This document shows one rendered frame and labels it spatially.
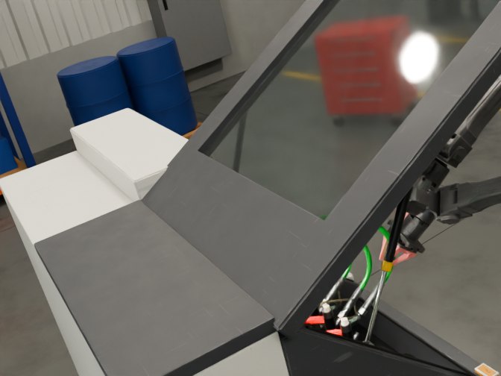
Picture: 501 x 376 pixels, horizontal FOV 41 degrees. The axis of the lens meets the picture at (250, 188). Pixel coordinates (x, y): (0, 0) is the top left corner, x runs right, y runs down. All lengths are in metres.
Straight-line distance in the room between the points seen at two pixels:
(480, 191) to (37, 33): 6.74
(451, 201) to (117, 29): 6.81
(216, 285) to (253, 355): 0.18
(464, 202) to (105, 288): 0.81
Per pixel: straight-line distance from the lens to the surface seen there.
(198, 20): 8.23
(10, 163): 6.77
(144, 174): 1.72
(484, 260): 3.96
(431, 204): 1.63
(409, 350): 2.00
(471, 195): 1.58
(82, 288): 1.40
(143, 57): 6.30
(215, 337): 1.12
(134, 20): 8.22
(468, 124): 1.85
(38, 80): 7.87
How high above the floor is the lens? 2.14
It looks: 24 degrees down
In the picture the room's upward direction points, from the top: 14 degrees counter-clockwise
